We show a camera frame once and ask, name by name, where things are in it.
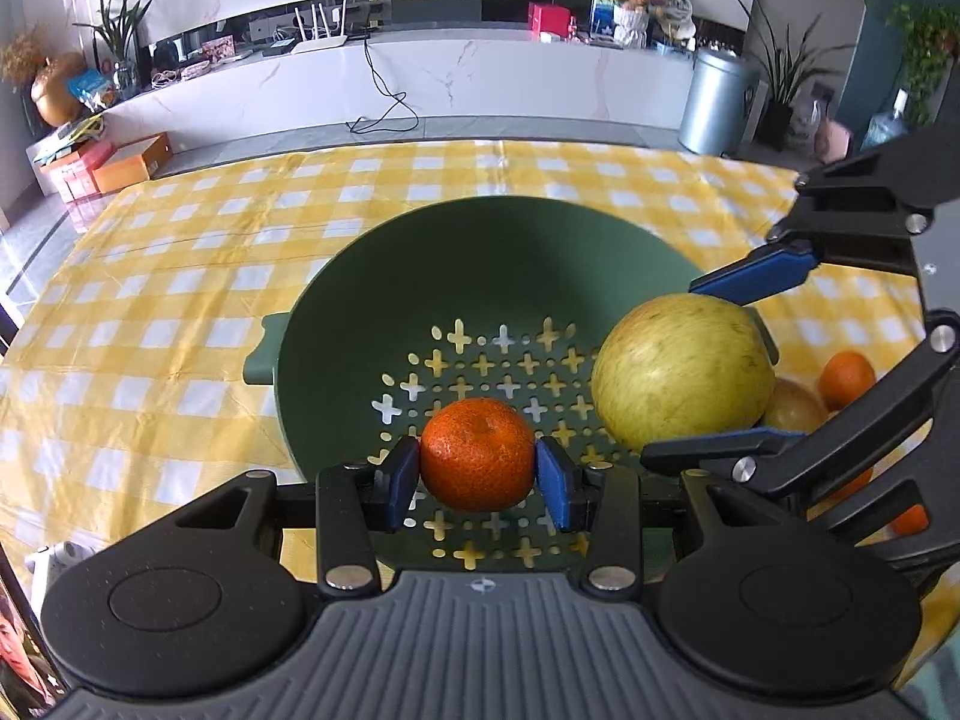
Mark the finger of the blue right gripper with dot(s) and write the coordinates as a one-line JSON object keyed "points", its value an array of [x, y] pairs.
{"points": [[771, 269], [671, 457]]}

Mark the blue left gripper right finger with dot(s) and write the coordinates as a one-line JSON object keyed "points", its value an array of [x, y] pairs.
{"points": [[560, 484]]}

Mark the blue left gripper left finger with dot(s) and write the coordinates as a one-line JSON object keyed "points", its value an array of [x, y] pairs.
{"points": [[400, 479]]}

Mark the orange mandarin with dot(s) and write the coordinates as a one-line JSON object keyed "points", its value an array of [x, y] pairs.
{"points": [[846, 377], [477, 455]]}

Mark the orange mandarin on table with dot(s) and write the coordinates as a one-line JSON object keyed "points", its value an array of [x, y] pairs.
{"points": [[846, 377]]}

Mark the yellow pear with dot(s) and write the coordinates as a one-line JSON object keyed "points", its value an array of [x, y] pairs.
{"points": [[794, 408]]}

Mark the silver trash can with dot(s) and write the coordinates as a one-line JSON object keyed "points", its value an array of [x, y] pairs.
{"points": [[719, 103]]}

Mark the water bottle jug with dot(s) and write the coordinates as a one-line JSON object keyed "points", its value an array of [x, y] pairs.
{"points": [[888, 124]]}

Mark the green colander bowl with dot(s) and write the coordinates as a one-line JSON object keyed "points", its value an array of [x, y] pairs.
{"points": [[505, 298]]}

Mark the potted plant right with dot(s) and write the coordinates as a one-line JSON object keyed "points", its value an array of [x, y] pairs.
{"points": [[787, 64]]}

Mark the hanging ivy plant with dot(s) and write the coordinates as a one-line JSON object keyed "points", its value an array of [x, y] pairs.
{"points": [[929, 42]]}

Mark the yellow checkered tablecloth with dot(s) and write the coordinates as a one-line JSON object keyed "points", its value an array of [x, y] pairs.
{"points": [[122, 395]]}

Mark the red box on shelf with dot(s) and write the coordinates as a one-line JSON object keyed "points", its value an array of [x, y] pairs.
{"points": [[548, 19]]}

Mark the white tv cabinet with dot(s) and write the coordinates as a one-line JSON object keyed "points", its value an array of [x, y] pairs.
{"points": [[423, 73]]}

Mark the orange shoe box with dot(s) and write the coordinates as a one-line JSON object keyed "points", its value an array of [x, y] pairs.
{"points": [[133, 163]]}

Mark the white wifi router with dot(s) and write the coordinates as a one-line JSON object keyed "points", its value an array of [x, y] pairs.
{"points": [[319, 33]]}

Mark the pink box stack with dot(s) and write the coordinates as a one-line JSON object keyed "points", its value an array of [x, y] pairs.
{"points": [[69, 172]]}

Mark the golden gourd vase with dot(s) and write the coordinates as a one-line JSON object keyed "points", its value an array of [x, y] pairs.
{"points": [[49, 91]]}

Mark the potted green plant left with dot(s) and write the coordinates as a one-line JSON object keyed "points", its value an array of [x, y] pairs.
{"points": [[118, 28]]}

